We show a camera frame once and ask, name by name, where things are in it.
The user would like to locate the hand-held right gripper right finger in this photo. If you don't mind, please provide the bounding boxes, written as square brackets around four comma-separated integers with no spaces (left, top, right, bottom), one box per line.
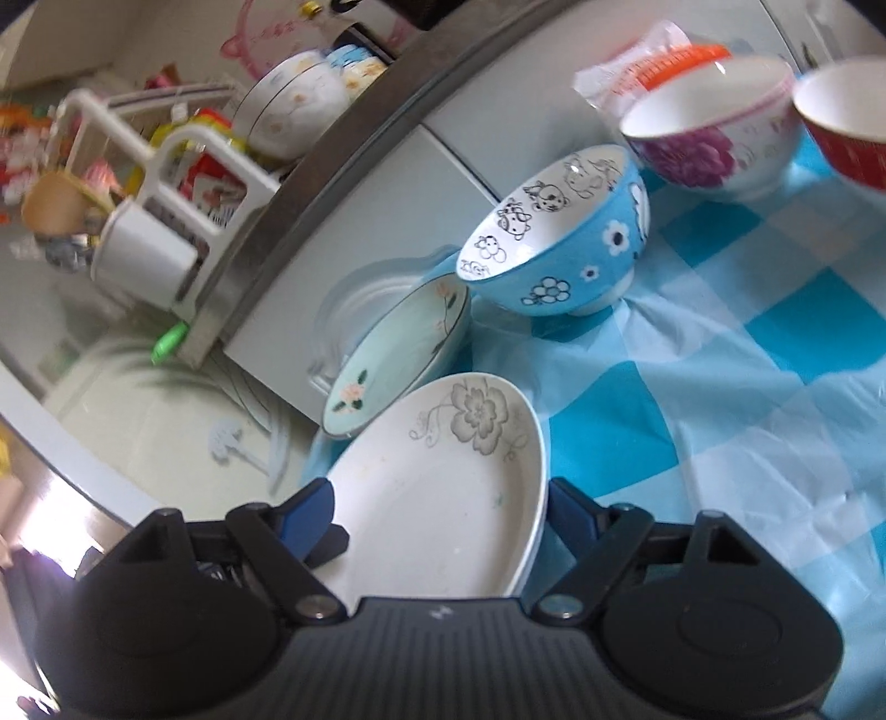
[532,476,759,625]

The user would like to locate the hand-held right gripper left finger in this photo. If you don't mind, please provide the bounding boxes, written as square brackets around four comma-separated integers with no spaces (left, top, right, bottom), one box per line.
[138,476,351,625]

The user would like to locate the white plate with grey flower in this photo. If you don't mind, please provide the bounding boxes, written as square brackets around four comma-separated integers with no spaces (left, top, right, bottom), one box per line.
[324,372,549,600]

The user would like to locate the blue bowl with cartoon animals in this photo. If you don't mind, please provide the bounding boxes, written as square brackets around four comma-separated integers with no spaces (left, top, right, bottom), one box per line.
[455,144,652,318]

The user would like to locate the pale green plate with flower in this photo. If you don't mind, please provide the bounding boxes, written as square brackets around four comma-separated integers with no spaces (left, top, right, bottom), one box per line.
[320,272,473,441]

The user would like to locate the green plastic clip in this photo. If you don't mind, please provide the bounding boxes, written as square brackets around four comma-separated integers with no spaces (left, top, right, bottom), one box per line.
[151,322,191,364]

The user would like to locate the blue and white checked tablecloth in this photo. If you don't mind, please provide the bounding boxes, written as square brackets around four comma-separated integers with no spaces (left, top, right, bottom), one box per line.
[305,125,886,693]

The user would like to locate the white utensil holder cup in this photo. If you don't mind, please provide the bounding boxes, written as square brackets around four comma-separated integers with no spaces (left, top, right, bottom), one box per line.
[90,197,202,309]

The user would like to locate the red printed carton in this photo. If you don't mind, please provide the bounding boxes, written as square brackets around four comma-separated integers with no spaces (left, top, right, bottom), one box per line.
[181,148,245,226]

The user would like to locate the white plastic dish rack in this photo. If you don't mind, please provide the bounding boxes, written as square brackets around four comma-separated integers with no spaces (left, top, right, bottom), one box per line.
[55,83,281,312]

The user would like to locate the yellow bottle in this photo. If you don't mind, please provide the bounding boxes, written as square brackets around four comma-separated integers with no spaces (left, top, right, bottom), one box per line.
[156,111,246,153]

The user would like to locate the wooden spoon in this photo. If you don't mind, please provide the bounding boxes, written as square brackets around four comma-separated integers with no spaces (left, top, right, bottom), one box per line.
[20,169,91,236]

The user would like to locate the white bowl with orange flowers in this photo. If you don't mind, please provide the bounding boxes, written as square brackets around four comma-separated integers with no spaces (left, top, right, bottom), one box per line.
[231,52,353,162]

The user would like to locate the white bowl with purple flower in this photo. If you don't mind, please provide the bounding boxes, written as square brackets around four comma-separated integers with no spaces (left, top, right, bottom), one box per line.
[618,55,805,203]

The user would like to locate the orange and white tissue packet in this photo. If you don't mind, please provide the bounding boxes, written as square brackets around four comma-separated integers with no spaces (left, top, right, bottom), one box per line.
[571,19,733,132]

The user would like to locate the blue and white printed cups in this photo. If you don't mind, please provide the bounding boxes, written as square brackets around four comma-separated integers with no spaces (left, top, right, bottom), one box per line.
[324,43,389,94]

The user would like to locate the red bowl with white inside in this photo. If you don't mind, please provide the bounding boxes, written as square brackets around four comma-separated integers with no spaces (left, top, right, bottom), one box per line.
[792,59,886,203]

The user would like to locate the pink wall sticker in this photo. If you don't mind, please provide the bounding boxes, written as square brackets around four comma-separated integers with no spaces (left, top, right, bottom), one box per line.
[220,0,416,77]

